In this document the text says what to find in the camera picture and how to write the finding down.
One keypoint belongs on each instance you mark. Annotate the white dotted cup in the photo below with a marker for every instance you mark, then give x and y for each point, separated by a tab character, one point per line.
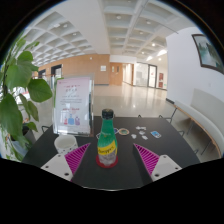
65	143

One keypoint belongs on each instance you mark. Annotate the recessed ceiling lights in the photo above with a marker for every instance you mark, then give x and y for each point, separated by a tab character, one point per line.
118	17

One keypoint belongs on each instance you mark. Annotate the long white paper piece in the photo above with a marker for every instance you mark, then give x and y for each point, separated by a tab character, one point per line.
140	128

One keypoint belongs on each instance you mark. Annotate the small white paper piece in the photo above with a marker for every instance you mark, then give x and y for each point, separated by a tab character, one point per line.
144	137
134	136
142	132

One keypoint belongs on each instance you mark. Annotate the red wall poster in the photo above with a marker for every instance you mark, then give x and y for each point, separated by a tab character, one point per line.
161	80

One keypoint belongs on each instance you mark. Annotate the brown wooden double door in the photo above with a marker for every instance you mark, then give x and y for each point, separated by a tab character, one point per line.
116	74

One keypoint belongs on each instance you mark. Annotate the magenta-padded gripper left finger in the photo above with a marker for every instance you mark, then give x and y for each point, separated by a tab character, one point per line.
60	165

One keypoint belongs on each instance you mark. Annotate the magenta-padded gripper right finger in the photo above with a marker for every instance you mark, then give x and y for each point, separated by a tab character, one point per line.
163	166

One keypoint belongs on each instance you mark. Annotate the long white bench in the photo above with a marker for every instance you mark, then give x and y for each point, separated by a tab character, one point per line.
206	116

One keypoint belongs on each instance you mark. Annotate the green leafy potted plant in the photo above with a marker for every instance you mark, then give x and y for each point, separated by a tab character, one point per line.
15	75

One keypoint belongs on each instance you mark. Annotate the clear acrylic sign stand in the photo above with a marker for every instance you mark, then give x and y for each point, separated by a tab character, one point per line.
72	103

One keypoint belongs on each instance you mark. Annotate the flat round red coaster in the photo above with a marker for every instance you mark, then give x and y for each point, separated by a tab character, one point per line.
107	167

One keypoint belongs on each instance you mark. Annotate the green-rimmed round sticker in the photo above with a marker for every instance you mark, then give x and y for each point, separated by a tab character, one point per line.
123	131

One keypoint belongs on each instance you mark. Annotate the black-framed glass door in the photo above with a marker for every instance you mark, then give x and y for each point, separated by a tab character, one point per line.
152	76

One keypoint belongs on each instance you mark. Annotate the black metal chair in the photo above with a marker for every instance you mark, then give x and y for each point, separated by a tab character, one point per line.
163	115
139	115
181	131
45	126

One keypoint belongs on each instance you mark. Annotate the white wall notice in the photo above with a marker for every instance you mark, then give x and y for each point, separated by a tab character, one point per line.
103	68

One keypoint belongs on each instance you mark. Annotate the dark-framed landscape picture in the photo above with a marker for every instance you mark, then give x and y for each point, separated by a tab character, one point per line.
208	53

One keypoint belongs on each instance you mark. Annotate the small blue card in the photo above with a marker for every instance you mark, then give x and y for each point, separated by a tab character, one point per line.
155	134

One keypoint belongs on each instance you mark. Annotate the green plastic drink bottle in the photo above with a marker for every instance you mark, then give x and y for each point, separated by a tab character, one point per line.
107	140

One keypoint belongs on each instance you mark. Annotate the orange and blue round sticker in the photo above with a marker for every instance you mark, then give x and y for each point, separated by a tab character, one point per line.
116	130

